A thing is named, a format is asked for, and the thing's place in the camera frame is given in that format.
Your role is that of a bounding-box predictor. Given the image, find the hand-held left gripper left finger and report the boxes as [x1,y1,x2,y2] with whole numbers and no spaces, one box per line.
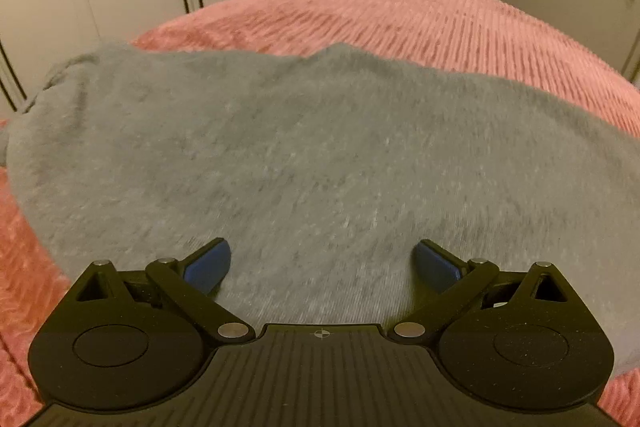
[75,237,254,343]

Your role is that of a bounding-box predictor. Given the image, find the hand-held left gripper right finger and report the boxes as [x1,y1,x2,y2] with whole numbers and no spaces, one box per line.
[389,239,569,343]

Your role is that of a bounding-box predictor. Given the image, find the grey pants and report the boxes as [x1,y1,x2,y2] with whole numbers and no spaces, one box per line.
[0,38,640,375]

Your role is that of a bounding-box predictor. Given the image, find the pink ribbed blanket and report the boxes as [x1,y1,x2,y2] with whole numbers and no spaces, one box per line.
[0,0,640,427]

